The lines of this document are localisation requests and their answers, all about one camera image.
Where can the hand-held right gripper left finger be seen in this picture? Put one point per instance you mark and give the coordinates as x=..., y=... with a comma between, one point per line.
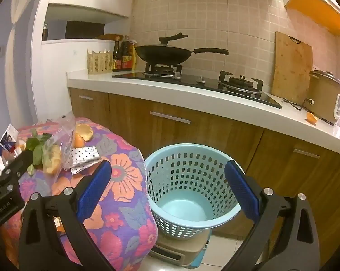
x=98, y=187

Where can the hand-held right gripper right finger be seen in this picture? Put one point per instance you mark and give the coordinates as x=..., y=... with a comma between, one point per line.
x=240, y=190

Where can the orange peel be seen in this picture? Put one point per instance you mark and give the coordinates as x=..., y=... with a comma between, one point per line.
x=84, y=131
x=52, y=161
x=20, y=144
x=78, y=141

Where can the white printed packet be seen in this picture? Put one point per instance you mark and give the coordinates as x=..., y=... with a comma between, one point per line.
x=9, y=138

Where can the green leafy vegetable scraps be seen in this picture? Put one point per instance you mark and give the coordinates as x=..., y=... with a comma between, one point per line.
x=34, y=144

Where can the silver dotted wrapper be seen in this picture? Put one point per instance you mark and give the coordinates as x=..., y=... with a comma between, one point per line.
x=82, y=155

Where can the clear plastic bag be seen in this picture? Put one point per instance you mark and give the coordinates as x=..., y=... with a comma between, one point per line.
x=64, y=134

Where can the light blue perforated plastic basket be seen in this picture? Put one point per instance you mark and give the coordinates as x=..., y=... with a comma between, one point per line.
x=175, y=175

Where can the floral patterned cloth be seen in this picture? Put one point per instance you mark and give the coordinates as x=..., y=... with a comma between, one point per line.
x=122, y=175

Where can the wooden kitchen cabinet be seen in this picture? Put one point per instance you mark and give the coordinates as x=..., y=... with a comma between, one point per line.
x=215, y=135

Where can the small orange fruit on counter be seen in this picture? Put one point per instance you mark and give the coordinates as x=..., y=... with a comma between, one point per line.
x=311, y=118

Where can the black glass gas stove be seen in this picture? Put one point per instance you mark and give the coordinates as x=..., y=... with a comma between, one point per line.
x=204, y=86

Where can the silver stove knob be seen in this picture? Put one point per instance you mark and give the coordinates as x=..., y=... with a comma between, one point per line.
x=177, y=74
x=201, y=79

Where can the beige rice cooker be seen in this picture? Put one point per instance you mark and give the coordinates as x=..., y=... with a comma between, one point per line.
x=322, y=98

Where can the beige woven basket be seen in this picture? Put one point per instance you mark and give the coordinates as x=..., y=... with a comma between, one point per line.
x=99, y=62

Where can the wooden cutting board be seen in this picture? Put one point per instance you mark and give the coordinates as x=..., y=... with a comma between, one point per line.
x=291, y=70

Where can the slim dark sauce bottle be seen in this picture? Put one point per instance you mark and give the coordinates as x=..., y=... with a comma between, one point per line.
x=117, y=58

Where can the yellow oil bottle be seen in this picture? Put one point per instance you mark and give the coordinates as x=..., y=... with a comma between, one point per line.
x=134, y=59

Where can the wide dark sauce bottle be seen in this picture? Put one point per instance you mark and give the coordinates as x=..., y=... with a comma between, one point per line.
x=127, y=55

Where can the black wok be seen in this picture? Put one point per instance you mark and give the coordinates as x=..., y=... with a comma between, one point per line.
x=164, y=54

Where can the orange wall cabinet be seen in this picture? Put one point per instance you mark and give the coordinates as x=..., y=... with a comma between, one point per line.
x=317, y=8

